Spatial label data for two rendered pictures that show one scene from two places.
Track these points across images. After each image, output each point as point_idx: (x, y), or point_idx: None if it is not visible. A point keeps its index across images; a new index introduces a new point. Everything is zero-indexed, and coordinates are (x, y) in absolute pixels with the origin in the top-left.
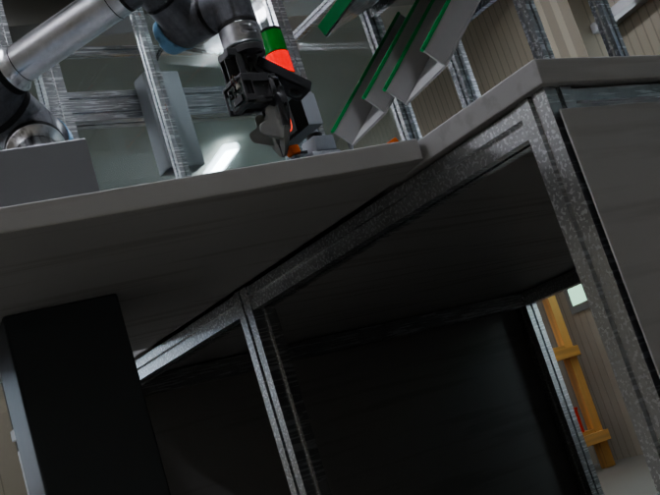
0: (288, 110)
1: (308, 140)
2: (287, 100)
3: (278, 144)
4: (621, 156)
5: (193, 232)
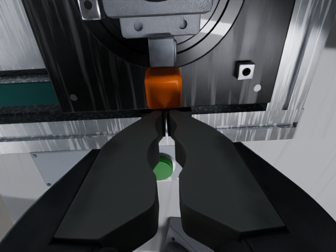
0: (284, 183)
1: (173, 15)
2: (335, 227)
3: (160, 138)
4: None
5: None
